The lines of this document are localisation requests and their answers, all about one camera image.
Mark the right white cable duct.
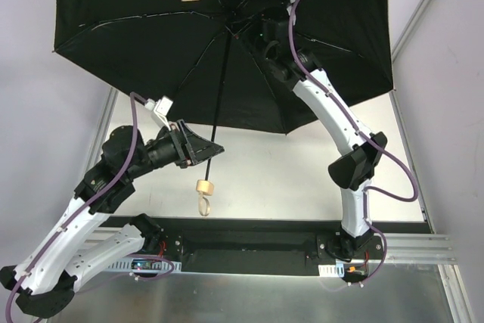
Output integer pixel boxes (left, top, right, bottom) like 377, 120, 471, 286
318, 263, 345, 278

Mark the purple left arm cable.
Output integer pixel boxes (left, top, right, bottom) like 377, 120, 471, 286
5, 92, 144, 315

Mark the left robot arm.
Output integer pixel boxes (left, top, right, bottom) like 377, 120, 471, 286
1, 120, 225, 321

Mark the aluminium front rail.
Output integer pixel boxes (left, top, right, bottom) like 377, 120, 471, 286
386, 234, 457, 265

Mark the left white cable duct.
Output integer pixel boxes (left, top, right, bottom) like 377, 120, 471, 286
105, 257, 182, 274

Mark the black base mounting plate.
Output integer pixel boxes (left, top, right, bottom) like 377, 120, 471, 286
150, 216, 390, 275

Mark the right aluminium frame post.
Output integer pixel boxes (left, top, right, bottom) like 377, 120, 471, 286
392, 0, 433, 62

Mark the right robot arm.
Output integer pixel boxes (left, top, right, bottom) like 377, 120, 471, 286
254, 8, 387, 262

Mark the white cable duct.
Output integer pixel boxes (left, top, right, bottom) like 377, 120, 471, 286
105, 257, 182, 274
318, 263, 345, 278

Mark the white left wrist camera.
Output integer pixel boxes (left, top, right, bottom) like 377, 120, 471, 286
144, 96, 173, 129

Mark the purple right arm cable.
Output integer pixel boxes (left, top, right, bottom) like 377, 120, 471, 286
287, 0, 419, 286

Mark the beige folding umbrella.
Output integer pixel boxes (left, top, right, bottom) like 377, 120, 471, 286
51, 0, 396, 218

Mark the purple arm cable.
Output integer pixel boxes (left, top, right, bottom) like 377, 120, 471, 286
5, 92, 144, 315
287, 0, 419, 286

